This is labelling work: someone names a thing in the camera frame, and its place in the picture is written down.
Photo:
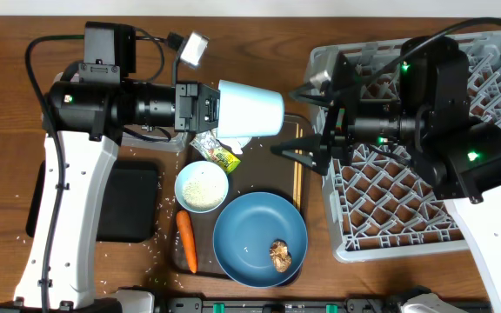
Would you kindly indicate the black plastic tray bin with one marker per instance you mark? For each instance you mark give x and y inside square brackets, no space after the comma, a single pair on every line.
[129,203]

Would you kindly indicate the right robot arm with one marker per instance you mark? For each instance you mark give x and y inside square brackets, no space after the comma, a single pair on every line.
[457,154]

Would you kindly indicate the light blue rice bowl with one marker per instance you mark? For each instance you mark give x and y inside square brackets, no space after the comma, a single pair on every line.
[201,187]

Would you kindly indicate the brown mushroom scrap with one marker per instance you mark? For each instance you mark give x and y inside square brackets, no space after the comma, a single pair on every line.
[280,256]

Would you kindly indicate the wooden chopstick left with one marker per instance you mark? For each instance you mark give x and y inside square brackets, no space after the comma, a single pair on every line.
[296,185]

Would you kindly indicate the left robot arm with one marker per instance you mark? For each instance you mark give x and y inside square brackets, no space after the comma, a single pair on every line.
[86,114]

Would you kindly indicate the grey plastic dishwasher rack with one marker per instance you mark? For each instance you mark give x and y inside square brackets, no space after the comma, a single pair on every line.
[377,208]

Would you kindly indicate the clear plastic bin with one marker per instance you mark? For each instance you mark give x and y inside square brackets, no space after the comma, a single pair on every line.
[177,144]

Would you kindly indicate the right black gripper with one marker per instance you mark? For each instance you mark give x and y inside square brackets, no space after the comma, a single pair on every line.
[340,133]

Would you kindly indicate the white napkin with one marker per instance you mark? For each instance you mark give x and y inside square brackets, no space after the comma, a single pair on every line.
[236,144]

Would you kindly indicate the dark brown serving tray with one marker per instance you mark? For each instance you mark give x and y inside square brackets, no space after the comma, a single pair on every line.
[259,171]

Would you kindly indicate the green yellow snack wrapper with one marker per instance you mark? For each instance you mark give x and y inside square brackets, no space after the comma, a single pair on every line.
[213,151]

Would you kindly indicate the wooden chopstick right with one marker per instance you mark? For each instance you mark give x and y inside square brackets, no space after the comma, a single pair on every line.
[301,168]

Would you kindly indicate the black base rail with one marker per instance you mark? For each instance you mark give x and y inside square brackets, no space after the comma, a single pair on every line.
[197,305]

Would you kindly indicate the light blue cup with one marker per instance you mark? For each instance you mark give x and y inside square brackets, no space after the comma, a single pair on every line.
[246,111]

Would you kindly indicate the orange carrot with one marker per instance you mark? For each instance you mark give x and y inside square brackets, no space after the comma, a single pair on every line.
[184,227]

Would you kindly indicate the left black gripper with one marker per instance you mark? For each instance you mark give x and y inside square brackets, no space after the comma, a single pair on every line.
[190,112]

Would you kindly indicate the wooden chopstick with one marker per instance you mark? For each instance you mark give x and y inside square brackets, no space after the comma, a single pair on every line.
[301,168]
[296,185]

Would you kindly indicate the large blue plate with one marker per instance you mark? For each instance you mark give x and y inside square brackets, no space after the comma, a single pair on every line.
[244,232]

